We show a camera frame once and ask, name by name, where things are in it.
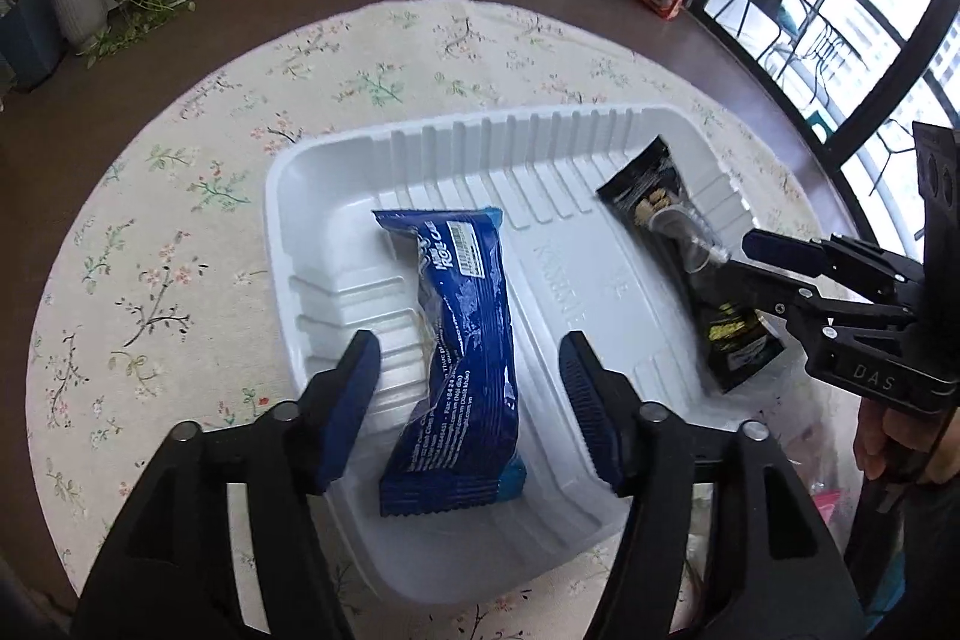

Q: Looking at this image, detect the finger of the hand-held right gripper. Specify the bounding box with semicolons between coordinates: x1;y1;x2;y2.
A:
742;229;927;305
721;259;920;348

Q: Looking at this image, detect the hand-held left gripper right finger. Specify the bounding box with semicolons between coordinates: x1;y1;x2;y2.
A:
559;331;871;640

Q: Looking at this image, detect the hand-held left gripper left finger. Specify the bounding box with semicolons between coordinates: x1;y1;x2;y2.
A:
71;329;383;640

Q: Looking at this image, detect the black snack packet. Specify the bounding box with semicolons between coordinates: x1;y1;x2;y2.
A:
596;135;786;395

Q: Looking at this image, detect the blue snack packet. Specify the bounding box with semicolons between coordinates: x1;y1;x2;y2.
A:
373;205;530;519

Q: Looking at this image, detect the white plastic tray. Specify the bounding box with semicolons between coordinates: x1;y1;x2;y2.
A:
264;104;800;607

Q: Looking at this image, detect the person's right hand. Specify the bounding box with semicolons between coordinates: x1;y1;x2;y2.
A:
855;396;960;487

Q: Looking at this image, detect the floral tablecloth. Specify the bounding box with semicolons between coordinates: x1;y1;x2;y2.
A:
28;0;878;618

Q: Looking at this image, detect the dark blue planter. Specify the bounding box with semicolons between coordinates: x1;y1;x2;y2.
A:
0;0;65;90

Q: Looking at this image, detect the white ribbed plant pot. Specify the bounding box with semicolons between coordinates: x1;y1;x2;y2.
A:
52;0;110;49

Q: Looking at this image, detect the black wire balcony table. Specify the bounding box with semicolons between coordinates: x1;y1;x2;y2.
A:
757;21;845;112

